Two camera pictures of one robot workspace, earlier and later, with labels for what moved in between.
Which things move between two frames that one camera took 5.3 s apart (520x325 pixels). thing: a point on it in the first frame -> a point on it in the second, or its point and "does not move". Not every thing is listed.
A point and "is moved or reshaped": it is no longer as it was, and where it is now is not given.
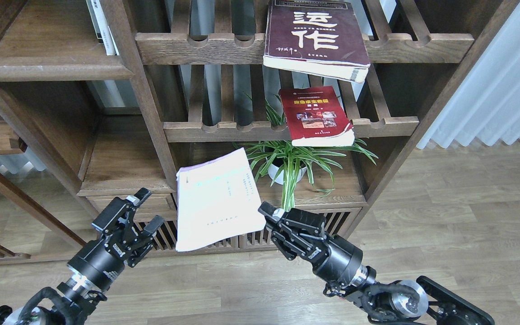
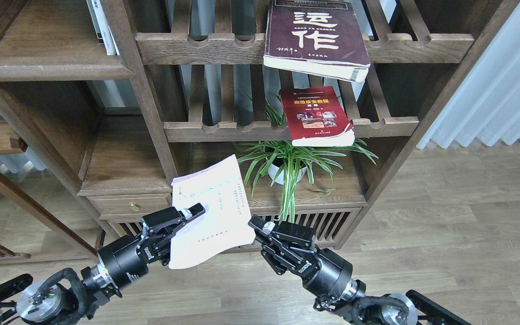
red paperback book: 317,117 does not move
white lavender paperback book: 217,198 is moved or reshaped
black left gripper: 103,260 -> 126,260
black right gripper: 332,257 -> 324,272
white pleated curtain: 504,96 does not move
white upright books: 103,32 does not move
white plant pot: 273,170 does not move
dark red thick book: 322,38 does not move
